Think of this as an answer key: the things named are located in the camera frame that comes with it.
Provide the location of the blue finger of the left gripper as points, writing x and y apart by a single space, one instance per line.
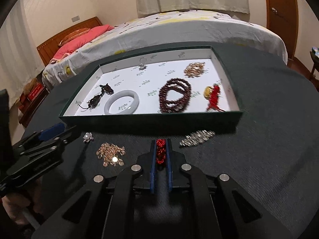
52 132

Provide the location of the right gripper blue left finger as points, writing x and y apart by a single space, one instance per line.
153 167

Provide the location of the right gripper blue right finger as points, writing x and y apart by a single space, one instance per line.
168 164

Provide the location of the small red knot charm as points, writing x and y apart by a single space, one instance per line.
160 151

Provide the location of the silver leaf brooch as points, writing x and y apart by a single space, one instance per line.
196 138

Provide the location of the pearl flower brooch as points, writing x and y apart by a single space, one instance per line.
88 137

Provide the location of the black gourd pendant charm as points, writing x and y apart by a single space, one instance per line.
93 102

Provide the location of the white jade bangle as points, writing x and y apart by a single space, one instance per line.
124 102

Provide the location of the red tassel gold coin charm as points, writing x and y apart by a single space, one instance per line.
212 94

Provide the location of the rose gold crystal brooch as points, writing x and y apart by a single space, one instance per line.
195 69

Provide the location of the person's left hand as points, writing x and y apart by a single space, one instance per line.
16 202

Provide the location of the dark wooden nightstand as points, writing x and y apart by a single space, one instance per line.
28 108

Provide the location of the red gift box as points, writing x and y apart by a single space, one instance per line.
35 91

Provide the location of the brown teddy bear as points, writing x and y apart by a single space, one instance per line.
29 86

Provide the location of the green white-lined tray box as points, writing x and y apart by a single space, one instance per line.
146 72

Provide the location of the white side curtain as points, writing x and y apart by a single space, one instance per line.
20 61

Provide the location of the pink pillow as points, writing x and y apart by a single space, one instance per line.
80 40

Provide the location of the orange cushion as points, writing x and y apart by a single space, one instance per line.
73 35

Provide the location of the dark grey table cloth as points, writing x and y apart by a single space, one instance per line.
273 154

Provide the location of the bed with patterned sheet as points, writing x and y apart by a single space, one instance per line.
164 28

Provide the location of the dark wooden chair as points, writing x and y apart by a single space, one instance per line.
315 60

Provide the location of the brown wooden door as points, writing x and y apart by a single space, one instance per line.
282 19

